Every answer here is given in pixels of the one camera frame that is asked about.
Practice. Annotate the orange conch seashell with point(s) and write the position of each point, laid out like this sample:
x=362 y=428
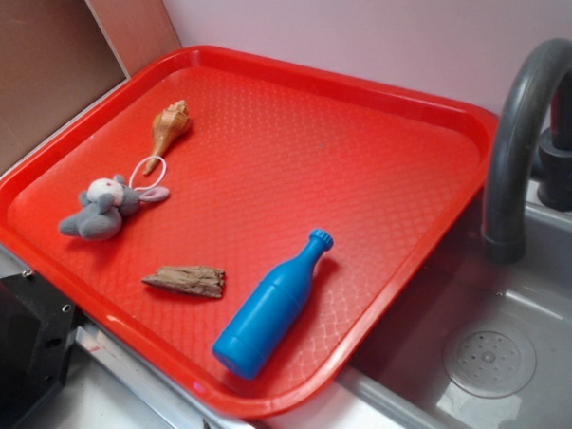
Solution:
x=170 y=124

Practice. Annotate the brown cardboard panel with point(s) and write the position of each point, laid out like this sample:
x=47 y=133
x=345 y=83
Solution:
x=57 y=57

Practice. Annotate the dark faucet handle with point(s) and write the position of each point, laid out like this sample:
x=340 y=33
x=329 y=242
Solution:
x=555 y=174

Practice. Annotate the sink drain strainer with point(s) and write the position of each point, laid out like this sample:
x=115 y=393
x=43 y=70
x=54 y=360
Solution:
x=488 y=362

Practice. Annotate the grey plush animal toy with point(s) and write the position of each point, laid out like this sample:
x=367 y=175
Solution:
x=108 y=201

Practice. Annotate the blue plastic bottle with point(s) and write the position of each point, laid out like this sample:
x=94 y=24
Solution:
x=257 y=328

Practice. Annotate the red plastic tray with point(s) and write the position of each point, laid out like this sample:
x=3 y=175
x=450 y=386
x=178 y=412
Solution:
x=274 y=152

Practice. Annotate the grey plastic sink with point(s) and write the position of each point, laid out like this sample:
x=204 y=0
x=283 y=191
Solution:
x=398 y=368

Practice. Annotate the brown wood piece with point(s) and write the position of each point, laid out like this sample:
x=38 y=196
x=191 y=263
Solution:
x=202 y=281

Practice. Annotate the grey curved faucet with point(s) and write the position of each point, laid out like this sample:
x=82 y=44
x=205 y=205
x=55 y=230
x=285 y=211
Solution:
x=539 y=99

